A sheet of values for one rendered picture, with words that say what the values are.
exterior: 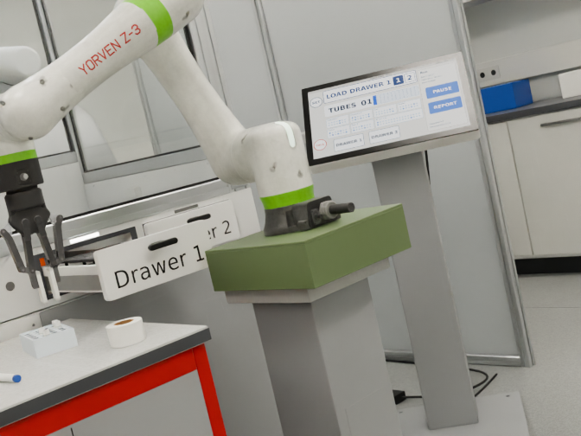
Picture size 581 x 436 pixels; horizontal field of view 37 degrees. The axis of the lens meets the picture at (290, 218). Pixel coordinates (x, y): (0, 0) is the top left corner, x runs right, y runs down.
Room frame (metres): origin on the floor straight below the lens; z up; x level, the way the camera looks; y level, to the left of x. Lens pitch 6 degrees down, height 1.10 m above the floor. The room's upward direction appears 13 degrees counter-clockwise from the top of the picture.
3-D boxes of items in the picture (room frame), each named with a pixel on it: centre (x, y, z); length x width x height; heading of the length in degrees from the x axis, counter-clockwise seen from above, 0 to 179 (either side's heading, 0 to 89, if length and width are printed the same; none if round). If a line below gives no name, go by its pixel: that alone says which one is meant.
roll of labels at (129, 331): (1.63, 0.36, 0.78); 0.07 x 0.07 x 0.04
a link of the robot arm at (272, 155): (2.00, 0.00, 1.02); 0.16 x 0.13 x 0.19; 37
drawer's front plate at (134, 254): (1.90, 0.31, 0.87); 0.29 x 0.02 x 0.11; 130
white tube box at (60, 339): (1.74, 0.54, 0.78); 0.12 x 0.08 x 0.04; 29
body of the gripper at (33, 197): (1.76, 0.52, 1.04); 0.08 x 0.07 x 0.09; 119
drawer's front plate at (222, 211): (2.34, 0.27, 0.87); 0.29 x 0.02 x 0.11; 130
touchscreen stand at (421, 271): (2.67, -0.36, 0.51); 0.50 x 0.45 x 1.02; 168
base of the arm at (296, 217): (1.95, -0.04, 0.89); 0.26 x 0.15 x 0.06; 39
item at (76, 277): (2.06, 0.45, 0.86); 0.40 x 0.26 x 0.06; 40
